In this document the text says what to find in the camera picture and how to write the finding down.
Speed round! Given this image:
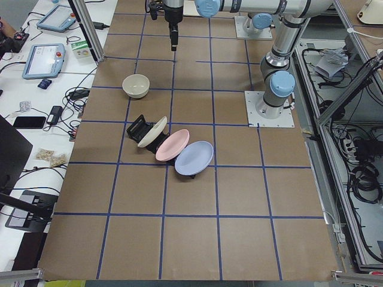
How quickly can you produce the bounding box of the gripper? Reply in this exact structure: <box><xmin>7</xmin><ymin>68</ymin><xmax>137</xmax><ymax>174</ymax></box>
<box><xmin>145</xmin><ymin>0</ymin><xmax>183</xmax><ymax>51</ymax></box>

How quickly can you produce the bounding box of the blue plate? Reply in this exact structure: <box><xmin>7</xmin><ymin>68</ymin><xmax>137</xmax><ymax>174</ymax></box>
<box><xmin>175</xmin><ymin>141</ymin><xmax>214</xmax><ymax>176</ymax></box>

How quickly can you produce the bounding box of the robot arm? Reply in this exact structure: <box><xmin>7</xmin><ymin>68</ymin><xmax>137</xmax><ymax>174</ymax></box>
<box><xmin>194</xmin><ymin>0</ymin><xmax>332</xmax><ymax>120</ymax></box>
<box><xmin>243</xmin><ymin>13</ymin><xmax>273</xmax><ymax>37</ymax></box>

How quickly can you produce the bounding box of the cream plate in rack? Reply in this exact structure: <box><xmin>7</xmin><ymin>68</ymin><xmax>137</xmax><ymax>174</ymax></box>
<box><xmin>138</xmin><ymin>116</ymin><xmax>168</xmax><ymax>148</ymax></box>

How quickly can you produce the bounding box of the black plate rack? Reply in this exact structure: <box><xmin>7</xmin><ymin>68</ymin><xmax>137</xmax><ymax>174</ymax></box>
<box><xmin>126</xmin><ymin>115</ymin><xmax>187</xmax><ymax>166</ymax></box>

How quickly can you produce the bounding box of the pink plate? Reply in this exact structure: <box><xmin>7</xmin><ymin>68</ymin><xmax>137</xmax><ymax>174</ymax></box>
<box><xmin>156</xmin><ymin>129</ymin><xmax>190</xmax><ymax>161</ymax></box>

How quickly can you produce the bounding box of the cream bowl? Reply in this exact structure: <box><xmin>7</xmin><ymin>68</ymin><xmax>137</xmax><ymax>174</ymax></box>
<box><xmin>122</xmin><ymin>74</ymin><xmax>150</xmax><ymax>99</ymax></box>

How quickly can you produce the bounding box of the green white box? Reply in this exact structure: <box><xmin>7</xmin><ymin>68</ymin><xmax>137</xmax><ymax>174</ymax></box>
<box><xmin>71</xmin><ymin>41</ymin><xmax>91</xmax><ymax>59</ymax></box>

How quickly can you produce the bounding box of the far teach pendant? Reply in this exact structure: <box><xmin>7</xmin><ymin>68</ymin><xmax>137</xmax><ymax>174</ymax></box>
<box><xmin>37</xmin><ymin>5</ymin><xmax>76</xmax><ymax>33</ymax></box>

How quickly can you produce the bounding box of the teach pendant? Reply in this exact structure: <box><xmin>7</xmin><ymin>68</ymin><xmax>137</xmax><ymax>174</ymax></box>
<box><xmin>22</xmin><ymin>43</ymin><xmax>66</xmax><ymax>80</ymax></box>
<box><xmin>37</xmin><ymin>5</ymin><xmax>76</xmax><ymax>33</ymax></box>

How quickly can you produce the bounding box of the near teach pendant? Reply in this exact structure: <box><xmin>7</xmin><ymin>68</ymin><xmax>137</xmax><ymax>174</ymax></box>
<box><xmin>22</xmin><ymin>43</ymin><xmax>66</xmax><ymax>80</ymax></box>

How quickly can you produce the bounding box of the black power adapter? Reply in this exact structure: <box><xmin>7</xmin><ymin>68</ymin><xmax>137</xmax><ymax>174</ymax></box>
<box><xmin>47</xmin><ymin>105</ymin><xmax>63</xmax><ymax>126</ymax></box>

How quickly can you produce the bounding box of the black smartphone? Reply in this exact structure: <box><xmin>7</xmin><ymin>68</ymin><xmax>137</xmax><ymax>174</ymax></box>
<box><xmin>13</xmin><ymin>116</ymin><xmax>46</xmax><ymax>129</ymax></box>

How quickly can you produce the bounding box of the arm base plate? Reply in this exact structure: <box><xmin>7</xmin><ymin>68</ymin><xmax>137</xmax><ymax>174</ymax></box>
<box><xmin>234</xmin><ymin>13</ymin><xmax>273</xmax><ymax>41</ymax></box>
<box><xmin>244</xmin><ymin>91</ymin><xmax>295</xmax><ymax>128</ymax></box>

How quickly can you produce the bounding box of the aluminium frame post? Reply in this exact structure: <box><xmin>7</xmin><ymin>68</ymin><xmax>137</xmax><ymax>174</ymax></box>
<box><xmin>68</xmin><ymin>0</ymin><xmax>105</xmax><ymax>63</ymax></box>

